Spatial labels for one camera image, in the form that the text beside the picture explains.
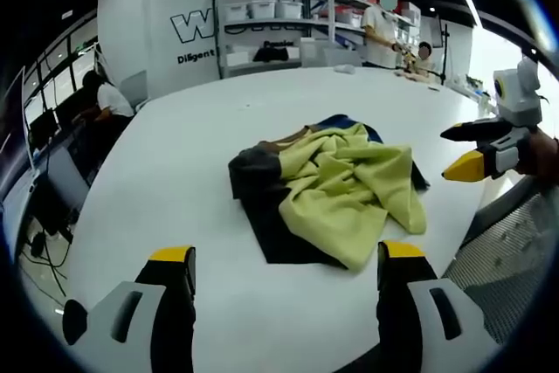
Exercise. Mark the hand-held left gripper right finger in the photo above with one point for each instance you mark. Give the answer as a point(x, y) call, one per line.
point(419, 312)

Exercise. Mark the person's right hand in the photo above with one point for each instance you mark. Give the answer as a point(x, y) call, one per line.
point(543, 154)

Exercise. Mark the white storage box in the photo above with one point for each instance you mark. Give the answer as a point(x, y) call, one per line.
point(236, 11)
point(289, 9)
point(262, 8)

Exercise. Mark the black monitor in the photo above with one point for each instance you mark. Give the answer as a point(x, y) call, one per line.
point(43, 128)

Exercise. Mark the crumpled white plastic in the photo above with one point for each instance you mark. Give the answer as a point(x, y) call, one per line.
point(345, 69)

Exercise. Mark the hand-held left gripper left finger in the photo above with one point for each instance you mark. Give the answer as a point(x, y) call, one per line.
point(109, 325)

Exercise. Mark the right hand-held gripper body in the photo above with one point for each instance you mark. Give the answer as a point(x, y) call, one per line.
point(519, 102)

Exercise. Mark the grey metal shelf unit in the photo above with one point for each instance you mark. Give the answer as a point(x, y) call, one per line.
point(271, 28)

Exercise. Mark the dark office chair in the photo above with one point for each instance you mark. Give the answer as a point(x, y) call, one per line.
point(65, 185)

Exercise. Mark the black stand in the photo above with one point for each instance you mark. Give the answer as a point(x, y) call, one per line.
point(445, 54)

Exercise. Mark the grey mesh chair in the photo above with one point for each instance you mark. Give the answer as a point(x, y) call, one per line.
point(511, 255)

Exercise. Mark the yellow-green garment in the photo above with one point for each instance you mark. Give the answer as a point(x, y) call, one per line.
point(349, 189)

